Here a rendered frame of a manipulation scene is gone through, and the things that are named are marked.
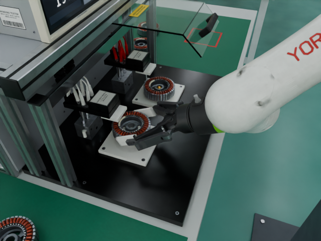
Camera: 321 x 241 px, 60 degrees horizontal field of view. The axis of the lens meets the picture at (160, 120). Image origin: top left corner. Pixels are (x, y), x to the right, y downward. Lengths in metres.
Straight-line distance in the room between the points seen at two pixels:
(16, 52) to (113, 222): 0.44
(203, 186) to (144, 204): 0.17
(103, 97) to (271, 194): 1.24
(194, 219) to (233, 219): 0.89
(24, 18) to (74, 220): 0.48
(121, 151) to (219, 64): 0.64
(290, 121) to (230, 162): 0.64
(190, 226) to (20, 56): 0.54
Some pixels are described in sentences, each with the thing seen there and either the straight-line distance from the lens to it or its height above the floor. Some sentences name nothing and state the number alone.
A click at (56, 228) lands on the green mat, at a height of 0.75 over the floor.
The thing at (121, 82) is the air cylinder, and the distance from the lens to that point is 1.01.
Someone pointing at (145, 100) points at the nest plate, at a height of 0.78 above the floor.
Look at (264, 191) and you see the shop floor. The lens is 1.76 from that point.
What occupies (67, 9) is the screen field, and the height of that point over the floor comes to 1.16.
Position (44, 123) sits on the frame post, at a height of 1.00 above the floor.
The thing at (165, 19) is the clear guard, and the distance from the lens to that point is 0.85.
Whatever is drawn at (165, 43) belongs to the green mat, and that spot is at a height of 0.75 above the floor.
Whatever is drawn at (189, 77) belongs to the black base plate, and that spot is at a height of 0.77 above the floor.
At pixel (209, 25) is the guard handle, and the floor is 1.06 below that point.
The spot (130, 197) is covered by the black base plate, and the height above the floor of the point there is 0.77.
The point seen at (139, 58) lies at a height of 0.92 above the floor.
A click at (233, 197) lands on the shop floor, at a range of 1.69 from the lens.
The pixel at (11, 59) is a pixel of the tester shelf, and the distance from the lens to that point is 0.63.
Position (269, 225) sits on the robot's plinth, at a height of 0.02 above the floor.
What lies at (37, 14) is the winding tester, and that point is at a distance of 0.64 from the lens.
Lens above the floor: 1.40
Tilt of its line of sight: 43 degrees down
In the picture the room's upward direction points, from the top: straight up
